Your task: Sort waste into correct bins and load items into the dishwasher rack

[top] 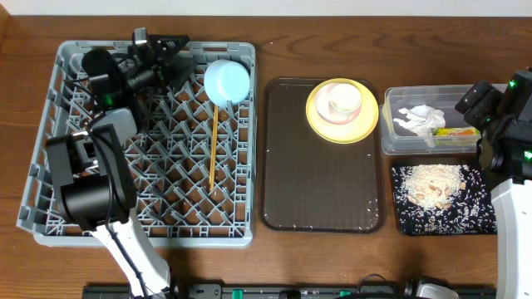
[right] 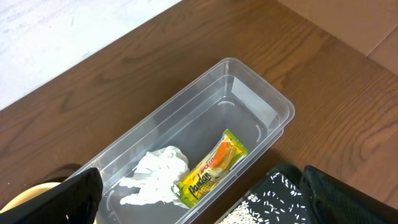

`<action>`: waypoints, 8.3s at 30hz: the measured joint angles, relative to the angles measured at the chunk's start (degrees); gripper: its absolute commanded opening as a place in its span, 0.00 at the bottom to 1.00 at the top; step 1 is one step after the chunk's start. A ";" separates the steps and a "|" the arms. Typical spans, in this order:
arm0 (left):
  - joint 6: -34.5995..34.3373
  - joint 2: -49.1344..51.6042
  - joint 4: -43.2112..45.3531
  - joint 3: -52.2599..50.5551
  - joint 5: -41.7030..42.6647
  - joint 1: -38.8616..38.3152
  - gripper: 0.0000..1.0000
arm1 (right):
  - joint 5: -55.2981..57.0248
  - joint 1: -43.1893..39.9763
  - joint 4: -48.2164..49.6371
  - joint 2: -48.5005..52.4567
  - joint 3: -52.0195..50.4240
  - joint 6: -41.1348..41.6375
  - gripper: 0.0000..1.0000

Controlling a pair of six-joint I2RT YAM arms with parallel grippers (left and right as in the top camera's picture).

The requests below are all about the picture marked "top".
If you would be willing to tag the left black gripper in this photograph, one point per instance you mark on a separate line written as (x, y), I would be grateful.
(159, 64)

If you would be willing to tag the green yellow snack wrapper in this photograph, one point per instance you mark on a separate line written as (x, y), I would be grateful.
(453, 132)

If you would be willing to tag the food scraps rice pile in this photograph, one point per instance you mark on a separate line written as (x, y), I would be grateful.
(434, 187)

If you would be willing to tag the white paper napkin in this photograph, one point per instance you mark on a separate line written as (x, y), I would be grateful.
(423, 121)

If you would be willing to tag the wooden chopstick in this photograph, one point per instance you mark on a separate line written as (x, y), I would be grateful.
(214, 138)
(211, 177)

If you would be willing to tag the light blue bowl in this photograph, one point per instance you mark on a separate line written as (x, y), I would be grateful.
(226, 83)

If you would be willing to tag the yellow plate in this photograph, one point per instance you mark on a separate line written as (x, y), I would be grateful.
(352, 132)

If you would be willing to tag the cream white cup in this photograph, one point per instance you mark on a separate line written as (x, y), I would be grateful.
(345, 101)

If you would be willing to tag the pink bowl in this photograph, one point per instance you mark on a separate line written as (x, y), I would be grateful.
(322, 106)

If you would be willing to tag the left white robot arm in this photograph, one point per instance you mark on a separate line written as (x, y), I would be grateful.
(92, 182)

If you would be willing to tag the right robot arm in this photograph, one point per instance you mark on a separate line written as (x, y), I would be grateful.
(512, 204)

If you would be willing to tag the black waste tray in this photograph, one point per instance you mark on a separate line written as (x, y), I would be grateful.
(399, 228)

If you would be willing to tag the clear plastic waste bin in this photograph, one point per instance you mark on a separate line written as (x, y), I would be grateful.
(399, 101)

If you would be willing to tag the grey dishwasher rack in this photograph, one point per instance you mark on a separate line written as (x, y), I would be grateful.
(169, 160)

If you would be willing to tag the dark brown serving tray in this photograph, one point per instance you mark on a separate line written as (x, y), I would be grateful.
(308, 183)

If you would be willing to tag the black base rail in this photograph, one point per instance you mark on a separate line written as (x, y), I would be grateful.
(372, 286)

